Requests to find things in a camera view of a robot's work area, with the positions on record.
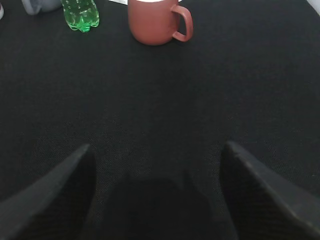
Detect red white bottle edge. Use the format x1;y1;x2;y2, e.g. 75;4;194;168
0;3;4;20

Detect black mat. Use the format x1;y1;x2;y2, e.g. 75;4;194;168
0;0;320;240

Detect green plastic soda bottle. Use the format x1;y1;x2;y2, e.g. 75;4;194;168
61;0;100;33

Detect red-brown ceramic mug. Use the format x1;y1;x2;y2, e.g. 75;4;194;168
127;0;194;46

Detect grey bottle base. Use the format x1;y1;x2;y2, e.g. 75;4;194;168
21;0;62;16

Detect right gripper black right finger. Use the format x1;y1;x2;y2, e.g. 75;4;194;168
219;141;320;240

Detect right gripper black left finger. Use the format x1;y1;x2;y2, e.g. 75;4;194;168
0;144;97;240

